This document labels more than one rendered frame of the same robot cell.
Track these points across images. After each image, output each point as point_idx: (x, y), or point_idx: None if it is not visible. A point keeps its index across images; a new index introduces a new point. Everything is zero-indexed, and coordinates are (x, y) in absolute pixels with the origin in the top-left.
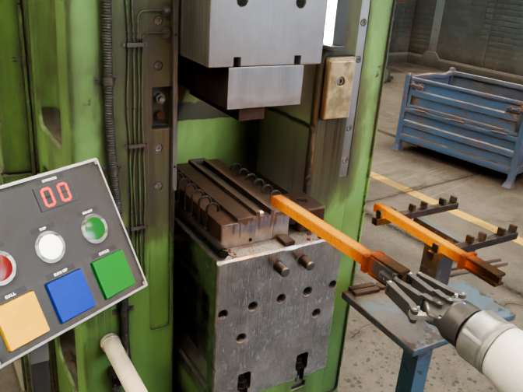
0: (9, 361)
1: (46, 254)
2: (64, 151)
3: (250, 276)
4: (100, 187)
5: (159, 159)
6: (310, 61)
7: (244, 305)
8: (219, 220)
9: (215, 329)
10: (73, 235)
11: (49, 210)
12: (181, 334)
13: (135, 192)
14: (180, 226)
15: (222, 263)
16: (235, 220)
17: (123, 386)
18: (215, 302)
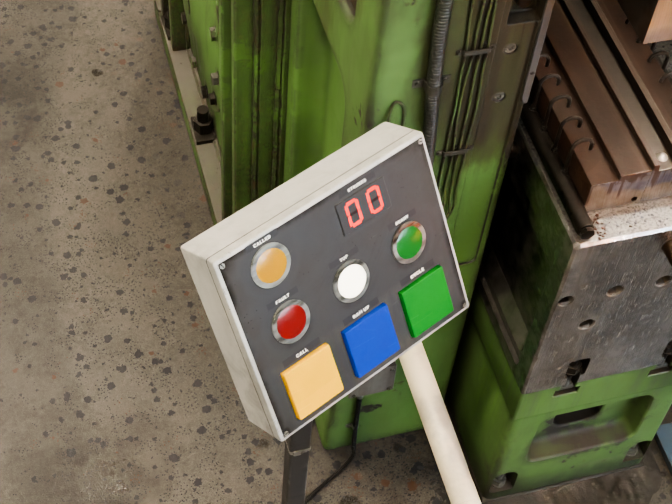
0: (297, 429)
1: (346, 293)
2: (359, 41)
3: (622, 259)
4: (423, 179)
5: (509, 63)
6: None
7: (602, 290)
8: (590, 169)
9: (550, 315)
10: (380, 258)
11: (353, 230)
12: (490, 258)
13: (461, 108)
14: (522, 139)
15: (582, 246)
16: (616, 173)
17: (403, 368)
18: (559, 287)
